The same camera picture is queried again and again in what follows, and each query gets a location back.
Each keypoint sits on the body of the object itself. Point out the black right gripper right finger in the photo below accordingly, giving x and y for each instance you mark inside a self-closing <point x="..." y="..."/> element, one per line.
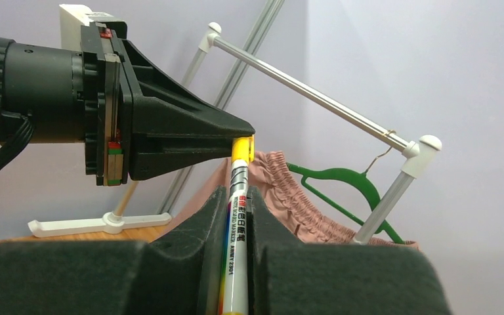
<point x="288" y="276"/>

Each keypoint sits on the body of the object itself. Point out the pink shorts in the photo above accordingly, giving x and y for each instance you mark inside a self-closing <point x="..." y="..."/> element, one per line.
<point x="287" y="201"/>

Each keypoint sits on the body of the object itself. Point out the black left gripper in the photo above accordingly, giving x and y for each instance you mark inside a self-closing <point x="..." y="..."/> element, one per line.
<point x="177" y="128"/>

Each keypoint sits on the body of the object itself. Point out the green clothes hanger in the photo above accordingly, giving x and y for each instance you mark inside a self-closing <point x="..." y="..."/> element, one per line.
<point x="347" y="195"/>

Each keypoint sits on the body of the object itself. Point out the white clothes rack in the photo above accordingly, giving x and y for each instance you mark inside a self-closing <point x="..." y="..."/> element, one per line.
<point x="418" y="156"/>

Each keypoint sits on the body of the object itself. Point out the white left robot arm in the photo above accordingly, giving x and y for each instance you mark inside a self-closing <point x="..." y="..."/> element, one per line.
<point x="40" y="99"/>

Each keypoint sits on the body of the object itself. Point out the white whiteboard marker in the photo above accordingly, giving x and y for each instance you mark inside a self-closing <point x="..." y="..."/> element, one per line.
<point x="233" y="296"/>

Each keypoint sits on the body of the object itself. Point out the yellow marker cap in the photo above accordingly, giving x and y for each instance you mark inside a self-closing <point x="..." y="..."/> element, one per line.
<point x="243" y="148"/>

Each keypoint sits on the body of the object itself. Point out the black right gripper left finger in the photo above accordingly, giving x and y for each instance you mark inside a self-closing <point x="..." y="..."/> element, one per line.
<point x="179" y="273"/>

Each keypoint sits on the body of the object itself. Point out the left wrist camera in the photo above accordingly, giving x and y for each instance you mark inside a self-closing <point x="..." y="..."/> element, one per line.
<point x="73" y="17"/>

